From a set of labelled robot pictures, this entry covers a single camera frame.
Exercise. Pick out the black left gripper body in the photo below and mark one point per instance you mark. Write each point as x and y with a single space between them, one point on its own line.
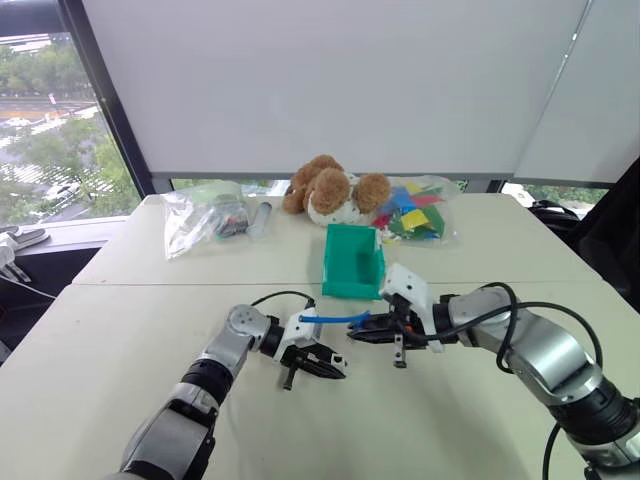
290 361

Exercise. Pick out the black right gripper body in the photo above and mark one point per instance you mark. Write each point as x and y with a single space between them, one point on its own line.
411 332

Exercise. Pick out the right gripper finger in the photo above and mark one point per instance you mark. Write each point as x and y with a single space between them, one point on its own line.
375 322
375 337

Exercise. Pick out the small white coupler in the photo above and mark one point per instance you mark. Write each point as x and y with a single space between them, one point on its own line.
336 359

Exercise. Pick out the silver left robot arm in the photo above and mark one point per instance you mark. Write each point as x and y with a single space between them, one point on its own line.
240 325

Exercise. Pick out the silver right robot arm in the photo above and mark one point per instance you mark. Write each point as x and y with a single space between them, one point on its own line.
550 345

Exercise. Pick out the green plastic bin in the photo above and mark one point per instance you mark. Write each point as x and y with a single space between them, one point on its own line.
350 290

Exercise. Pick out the bag of coloured plastic pieces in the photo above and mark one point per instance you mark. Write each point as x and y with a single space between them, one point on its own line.
415 215

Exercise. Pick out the brown white plush dog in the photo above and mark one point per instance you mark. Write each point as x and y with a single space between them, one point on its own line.
330 192

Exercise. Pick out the small clear plastic tube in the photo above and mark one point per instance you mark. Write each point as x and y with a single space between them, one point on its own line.
261 217

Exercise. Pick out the clear bag of dark parts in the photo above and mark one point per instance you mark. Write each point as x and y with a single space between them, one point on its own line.
210 220

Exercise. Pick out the black chair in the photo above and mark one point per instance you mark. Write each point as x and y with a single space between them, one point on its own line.
615 225

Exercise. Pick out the large white roller blind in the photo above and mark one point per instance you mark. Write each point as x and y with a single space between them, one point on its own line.
300 75

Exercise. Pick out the narrow white roller blind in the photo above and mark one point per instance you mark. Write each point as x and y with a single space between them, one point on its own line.
590 125

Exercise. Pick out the grey white flat object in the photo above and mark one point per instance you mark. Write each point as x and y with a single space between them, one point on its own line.
30 236

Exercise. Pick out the white plastic device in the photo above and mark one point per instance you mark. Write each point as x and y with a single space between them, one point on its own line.
6 255

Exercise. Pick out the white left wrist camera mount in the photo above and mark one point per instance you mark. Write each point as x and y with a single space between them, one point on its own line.
295 334

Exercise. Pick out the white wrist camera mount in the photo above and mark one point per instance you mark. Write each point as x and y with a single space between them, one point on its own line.
295 334
407 287

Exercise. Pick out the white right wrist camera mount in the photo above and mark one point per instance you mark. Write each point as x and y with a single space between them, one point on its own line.
407 287

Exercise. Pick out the black window frame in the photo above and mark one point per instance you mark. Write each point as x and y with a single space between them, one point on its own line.
107 100

